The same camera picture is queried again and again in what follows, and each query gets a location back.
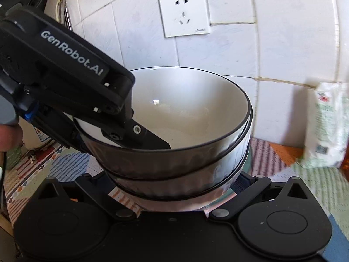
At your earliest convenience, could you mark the small white bowl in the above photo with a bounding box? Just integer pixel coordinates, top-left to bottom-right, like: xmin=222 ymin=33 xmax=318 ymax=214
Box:
xmin=76 ymin=67 xmax=252 ymax=180
xmin=108 ymin=118 xmax=253 ymax=199

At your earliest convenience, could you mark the large white bowl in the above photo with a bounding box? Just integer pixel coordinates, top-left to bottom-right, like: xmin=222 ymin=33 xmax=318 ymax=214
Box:
xmin=119 ymin=147 xmax=253 ymax=213

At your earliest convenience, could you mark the person's hand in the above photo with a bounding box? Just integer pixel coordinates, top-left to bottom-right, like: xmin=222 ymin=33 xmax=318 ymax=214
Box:
xmin=0 ymin=125 xmax=23 ymax=152

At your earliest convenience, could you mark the hanging metal ladle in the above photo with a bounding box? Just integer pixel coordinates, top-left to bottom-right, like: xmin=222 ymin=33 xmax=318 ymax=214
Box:
xmin=55 ymin=0 xmax=73 ymax=30

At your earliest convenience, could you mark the white rice cooker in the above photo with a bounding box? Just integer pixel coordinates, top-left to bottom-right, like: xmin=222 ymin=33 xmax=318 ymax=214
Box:
xmin=19 ymin=117 xmax=51 ymax=150

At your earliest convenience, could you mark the patchwork tablecloth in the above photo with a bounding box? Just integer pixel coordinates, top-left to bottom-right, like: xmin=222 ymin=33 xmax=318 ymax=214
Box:
xmin=4 ymin=138 xmax=348 ymax=261

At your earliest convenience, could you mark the white salt bag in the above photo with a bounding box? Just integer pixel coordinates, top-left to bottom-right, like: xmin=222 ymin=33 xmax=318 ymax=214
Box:
xmin=299 ymin=82 xmax=348 ymax=169

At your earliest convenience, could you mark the white wall socket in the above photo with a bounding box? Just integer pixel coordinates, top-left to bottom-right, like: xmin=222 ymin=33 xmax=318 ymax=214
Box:
xmin=159 ymin=0 xmax=210 ymax=38

